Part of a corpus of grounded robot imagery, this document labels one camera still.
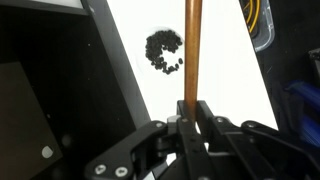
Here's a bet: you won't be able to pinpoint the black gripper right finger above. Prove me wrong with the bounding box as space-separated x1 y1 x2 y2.
196 99 320 180

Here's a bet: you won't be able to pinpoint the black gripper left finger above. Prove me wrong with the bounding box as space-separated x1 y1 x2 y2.
83 99 218 180

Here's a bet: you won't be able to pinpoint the wooden spoon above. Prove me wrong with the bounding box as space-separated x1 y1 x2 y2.
183 0 204 123

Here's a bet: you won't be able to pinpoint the dark beans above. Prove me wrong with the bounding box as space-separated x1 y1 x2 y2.
144 29 185 76

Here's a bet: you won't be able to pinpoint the clear plastic bin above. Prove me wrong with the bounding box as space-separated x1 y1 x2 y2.
238 0 276 53

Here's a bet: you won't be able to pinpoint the yellow cables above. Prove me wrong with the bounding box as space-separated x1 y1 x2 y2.
241 0 262 34

